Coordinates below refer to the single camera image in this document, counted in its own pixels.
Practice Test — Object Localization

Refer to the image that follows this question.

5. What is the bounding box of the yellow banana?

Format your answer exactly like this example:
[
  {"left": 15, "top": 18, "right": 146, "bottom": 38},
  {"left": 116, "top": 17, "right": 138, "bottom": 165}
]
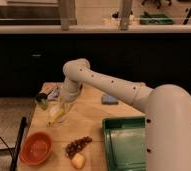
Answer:
[{"left": 47, "top": 106, "right": 65, "bottom": 126}]

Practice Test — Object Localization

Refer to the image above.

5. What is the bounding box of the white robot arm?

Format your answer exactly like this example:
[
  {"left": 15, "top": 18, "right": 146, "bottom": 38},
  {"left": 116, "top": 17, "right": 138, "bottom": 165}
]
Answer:
[{"left": 61, "top": 58, "right": 191, "bottom": 171}]

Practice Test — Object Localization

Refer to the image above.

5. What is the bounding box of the orange red bowl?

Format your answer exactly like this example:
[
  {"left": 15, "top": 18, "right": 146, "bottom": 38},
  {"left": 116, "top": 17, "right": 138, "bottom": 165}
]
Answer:
[{"left": 19, "top": 132, "right": 53, "bottom": 166}]

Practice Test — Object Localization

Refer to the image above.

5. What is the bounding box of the grey crumpled cloth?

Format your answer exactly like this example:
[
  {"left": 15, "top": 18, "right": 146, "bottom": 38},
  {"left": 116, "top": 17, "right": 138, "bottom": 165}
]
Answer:
[{"left": 48, "top": 89, "right": 60, "bottom": 101}]

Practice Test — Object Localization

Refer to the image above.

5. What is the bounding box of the green cup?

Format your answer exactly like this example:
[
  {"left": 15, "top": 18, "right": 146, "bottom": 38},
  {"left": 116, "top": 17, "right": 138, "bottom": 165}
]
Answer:
[{"left": 35, "top": 93, "right": 48, "bottom": 110}]

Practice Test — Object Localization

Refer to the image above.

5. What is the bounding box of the blue sponge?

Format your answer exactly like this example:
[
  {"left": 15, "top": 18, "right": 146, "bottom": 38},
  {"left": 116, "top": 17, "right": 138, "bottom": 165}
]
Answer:
[{"left": 101, "top": 94, "right": 118, "bottom": 105}]

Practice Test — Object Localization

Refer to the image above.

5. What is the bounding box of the bunch of red grapes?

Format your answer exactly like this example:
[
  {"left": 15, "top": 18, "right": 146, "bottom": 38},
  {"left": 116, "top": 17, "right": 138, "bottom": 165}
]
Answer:
[{"left": 65, "top": 136, "right": 92, "bottom": 159}]

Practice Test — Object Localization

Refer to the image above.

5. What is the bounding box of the yellow lemon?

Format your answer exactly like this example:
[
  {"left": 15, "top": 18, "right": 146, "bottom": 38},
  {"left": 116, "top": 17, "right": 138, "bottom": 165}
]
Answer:
[{"left": 71, "top": 153, "right": 86, "bottom": 169}]

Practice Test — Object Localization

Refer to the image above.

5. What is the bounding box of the green plastic tray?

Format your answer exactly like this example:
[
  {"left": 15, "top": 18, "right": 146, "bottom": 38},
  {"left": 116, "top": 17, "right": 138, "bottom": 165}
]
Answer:
[{"left": 102, "top": 116, "right": 146, "bottom": 171}]

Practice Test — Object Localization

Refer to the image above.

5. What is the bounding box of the black bar at table edge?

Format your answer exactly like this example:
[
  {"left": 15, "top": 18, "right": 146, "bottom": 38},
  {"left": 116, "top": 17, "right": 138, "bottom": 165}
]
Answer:
[{"left": 10, "top": 117, "right": 27, "bottom": 171}]

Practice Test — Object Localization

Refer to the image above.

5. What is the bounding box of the green object in background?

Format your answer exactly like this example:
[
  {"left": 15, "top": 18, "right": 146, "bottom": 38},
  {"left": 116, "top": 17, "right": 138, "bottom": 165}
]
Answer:
[{"left": 140, "top": 12, "right": 174, "bottom": 25}]

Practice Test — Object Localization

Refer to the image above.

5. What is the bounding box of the wooden post left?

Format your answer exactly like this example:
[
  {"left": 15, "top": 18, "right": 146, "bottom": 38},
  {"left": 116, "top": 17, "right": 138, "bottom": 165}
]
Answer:
[{"left": 57, "top": 0, "right": 77, "bottom": 31}]

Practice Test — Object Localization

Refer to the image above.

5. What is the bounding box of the wooden post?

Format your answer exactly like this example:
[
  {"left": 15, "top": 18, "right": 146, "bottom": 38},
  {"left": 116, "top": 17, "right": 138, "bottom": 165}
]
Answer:
[
  {"left": 119, "top": 0, "right": 133, "bottom": 30},
  {"left": 57, "top": 0, "right": 77, "bottom": 31}
]

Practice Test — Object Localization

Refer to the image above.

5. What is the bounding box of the wooden post right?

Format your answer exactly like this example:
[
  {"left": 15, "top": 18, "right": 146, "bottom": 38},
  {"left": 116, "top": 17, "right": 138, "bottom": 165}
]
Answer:
[{"left": 119, "top": 0, "right": 133, "bottom": 30}]

